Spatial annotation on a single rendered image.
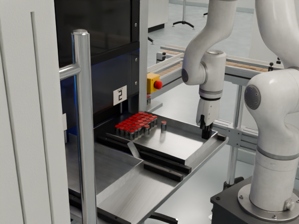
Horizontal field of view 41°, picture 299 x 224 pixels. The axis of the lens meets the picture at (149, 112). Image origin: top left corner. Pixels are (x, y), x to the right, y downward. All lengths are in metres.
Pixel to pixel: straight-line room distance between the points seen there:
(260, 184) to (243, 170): 1.90
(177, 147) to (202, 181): 1.44
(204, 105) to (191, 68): 0.16
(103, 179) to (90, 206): 0.64
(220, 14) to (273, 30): 0.26
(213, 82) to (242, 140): 1.11
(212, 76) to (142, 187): 0.44
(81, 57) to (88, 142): 0.13
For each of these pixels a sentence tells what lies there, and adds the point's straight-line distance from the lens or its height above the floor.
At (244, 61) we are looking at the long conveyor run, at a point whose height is 0.97.
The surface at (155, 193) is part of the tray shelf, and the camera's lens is 1.24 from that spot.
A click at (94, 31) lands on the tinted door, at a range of 1.42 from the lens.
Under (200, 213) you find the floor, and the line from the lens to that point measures 2.62.
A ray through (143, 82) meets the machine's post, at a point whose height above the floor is 1.03.
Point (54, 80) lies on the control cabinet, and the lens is 0.51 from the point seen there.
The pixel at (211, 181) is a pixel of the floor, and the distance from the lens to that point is 2.93.
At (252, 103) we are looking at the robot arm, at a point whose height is 1.21.
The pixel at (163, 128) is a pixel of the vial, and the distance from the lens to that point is 1.58.
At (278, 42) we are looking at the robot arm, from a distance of 1.11.
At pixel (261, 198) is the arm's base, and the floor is 0.91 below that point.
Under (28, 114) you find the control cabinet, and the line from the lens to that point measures 0.49.
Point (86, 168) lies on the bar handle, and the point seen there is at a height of 1.27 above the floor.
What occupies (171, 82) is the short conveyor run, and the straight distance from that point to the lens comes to 2.15.
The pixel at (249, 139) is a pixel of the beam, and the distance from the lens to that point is 2.44.
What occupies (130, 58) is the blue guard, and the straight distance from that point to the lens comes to 1.59.
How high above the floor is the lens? 1.60
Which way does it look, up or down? 24 degrees down
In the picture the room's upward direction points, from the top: 1 degrees clockwise
